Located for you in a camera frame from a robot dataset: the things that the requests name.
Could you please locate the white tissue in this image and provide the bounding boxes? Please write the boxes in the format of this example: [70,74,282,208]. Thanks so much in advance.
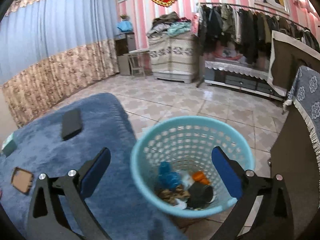
[178,170,195,190]

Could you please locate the printed snack wrapper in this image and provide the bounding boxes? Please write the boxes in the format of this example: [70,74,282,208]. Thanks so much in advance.
[157,185,190,206]

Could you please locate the blue plastic bag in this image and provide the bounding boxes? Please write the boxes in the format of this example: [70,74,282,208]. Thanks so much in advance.
[158,161,181,190]

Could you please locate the brown cardboard piece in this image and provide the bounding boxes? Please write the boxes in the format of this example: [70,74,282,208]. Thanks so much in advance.
[11,167,34,194]

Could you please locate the dark brown cabinet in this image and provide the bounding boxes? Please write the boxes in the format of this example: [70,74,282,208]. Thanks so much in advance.
[270,106,319,239]

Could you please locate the blue fuzzy blanket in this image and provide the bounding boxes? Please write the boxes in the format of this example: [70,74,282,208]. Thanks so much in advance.
[1,93,185,239]

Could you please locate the black cup in basket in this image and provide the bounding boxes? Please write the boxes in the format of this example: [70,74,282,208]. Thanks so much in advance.
[187,182,214,209]

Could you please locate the teal small box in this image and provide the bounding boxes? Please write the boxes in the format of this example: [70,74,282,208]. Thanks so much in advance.
[1,133,17,157]

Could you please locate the orange peel in basket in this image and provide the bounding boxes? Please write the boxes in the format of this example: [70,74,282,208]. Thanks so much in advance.
[192,171,210,185]

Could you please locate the black smartphone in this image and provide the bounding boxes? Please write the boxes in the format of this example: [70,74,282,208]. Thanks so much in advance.
[61,108,83,141]

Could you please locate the light blue plastic basket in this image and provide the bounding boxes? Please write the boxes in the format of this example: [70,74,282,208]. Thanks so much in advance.
[130,116,255,218]

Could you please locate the blue patterned fringed cloth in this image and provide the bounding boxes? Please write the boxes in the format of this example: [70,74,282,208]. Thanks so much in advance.
[282,65,320,193]

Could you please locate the low tv stand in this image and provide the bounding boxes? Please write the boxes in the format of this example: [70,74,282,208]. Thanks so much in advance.
[204,61,285,101]

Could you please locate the blue and floral curtain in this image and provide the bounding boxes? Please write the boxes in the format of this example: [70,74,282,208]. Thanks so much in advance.
[1,0,119,127]

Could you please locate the small metal chair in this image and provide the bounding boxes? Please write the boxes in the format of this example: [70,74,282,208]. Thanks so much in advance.
[124,49,150,79]

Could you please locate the patterned covered cabinet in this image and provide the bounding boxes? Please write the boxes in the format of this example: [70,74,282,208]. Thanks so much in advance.
[149,32,199,83]

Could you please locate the clothes rack with garments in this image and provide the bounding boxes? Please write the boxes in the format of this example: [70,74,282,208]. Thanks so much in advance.
[198,3,319,67]

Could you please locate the blue water bottle cover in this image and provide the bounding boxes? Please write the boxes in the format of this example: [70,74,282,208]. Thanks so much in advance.
[117,20,133,33]

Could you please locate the pile of folded clothes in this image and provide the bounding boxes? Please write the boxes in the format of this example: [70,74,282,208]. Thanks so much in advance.
[146,11,191,38]

